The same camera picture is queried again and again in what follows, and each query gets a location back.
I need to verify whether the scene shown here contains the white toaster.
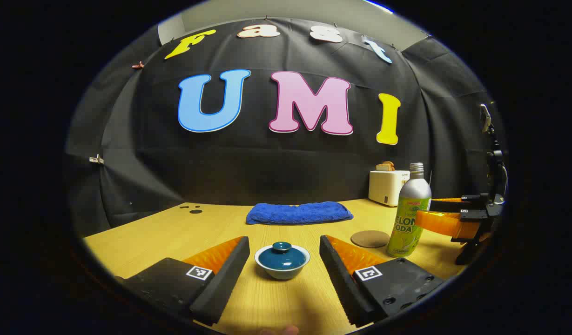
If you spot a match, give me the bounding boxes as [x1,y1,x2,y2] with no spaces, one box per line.
[369,170,411,207]

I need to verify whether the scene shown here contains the round brown coaster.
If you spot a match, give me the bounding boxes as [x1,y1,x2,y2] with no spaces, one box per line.
[350,230,390,248]

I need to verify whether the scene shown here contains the white teacup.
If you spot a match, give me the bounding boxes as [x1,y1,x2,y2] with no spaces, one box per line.
[255,244,311,281]

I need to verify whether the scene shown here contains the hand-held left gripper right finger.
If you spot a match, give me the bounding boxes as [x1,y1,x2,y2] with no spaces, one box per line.
[319,235,445,328]

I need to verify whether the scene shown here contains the silver green water bottle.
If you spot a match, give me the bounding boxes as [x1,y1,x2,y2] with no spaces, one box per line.
[387,162,432,258]

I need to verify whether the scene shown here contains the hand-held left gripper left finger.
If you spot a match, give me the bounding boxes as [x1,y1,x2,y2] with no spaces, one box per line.
[121,236,250,326]

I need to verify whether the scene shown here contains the teal teacup lid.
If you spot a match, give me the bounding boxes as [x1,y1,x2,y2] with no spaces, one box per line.
[259,241,307,271]

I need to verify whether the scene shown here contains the black backdrop cloth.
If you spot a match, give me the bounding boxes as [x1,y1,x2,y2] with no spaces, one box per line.
[65,18,505,238]

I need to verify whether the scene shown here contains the blue towel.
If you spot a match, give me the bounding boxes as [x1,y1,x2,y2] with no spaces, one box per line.
[246,201,354,225]

